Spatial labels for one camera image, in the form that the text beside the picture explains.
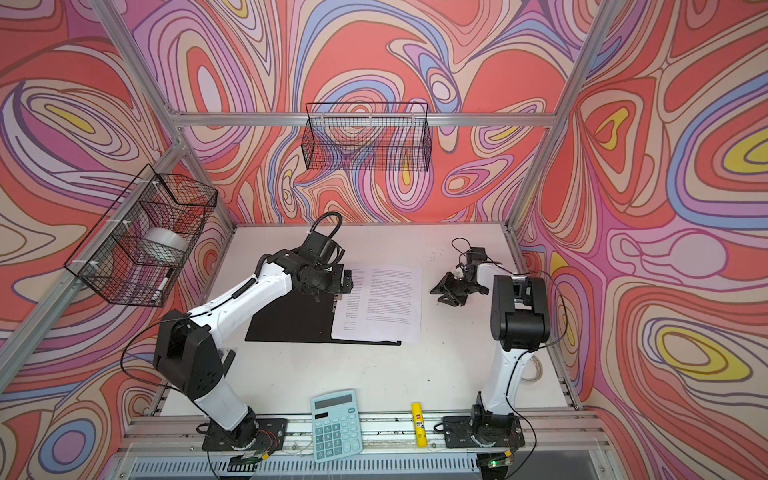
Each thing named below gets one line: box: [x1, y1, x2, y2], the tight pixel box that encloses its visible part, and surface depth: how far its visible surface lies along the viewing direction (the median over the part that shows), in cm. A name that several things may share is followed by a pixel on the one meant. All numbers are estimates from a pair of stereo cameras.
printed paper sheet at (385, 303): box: [332, 266, 423, 344], surface depth 98 cm
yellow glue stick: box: [411, 402, 428, 448], surface depth 75 cm
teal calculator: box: [310, 389, 363, 463], surface depth 75 cm
